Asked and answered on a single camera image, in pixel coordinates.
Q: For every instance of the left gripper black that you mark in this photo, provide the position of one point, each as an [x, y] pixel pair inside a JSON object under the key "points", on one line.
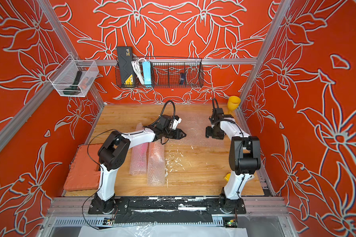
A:
{"points": [[178, 134]]}

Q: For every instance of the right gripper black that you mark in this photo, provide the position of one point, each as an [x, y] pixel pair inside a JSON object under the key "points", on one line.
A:
{"points": [[208, 133]]}

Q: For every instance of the clear bubble wrap sheet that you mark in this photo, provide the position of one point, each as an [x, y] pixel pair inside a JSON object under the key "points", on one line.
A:
{"points": [[194, 125]]}

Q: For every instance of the yellow plastic wine glass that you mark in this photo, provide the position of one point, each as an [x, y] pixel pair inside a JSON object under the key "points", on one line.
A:
{"points": [[232, 104]]}

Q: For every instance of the bubble orange glass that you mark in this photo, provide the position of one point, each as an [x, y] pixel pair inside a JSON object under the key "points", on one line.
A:
{"points": [[156, 167]]}

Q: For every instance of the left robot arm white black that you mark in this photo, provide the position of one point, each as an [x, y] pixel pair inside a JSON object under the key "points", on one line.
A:
{"points": [[113, 152]]}

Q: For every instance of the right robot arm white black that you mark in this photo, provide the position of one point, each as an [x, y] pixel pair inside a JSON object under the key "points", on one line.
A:
{"points": [[244, 156]]}

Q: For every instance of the bubble wrapped pink glass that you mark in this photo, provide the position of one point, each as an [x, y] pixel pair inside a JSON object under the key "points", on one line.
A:
{"points": [[138, 164]]}

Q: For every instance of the yellow tape measure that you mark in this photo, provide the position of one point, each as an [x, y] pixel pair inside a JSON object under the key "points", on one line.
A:
{"points": [[227, 177]]}

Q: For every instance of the light blue power bank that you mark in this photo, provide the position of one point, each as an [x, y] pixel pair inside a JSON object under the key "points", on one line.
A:
{"points": [[147, 73]]}

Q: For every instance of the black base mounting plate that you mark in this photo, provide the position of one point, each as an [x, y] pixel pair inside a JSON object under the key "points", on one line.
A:
{"points": [[168, 210]]}

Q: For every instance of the black yellow device box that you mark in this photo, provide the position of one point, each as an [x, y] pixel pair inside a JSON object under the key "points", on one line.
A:
{"points": [[125, 59]]}

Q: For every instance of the white plastic sheet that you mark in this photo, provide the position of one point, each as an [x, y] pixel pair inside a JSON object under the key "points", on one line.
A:
{"points": [[164, 231]]}

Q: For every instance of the orange plastic tool case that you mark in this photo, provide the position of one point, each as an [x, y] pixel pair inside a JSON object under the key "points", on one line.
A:
{"points": [[85, 170]]}

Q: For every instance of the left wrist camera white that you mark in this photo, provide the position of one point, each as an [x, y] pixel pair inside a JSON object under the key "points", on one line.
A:
{"points": [[175, 121]]}

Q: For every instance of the black wire wall basket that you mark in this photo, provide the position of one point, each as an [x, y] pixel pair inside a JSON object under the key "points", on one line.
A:
{"points": [[166, 73]]}

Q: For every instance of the dark green handled tool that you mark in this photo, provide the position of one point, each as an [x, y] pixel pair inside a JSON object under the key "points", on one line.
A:
{"points": [[73, 89]]}

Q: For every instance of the clear acrylic wall bin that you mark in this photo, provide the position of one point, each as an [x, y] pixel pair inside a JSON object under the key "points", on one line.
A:
{"points": [[64, 74]]}

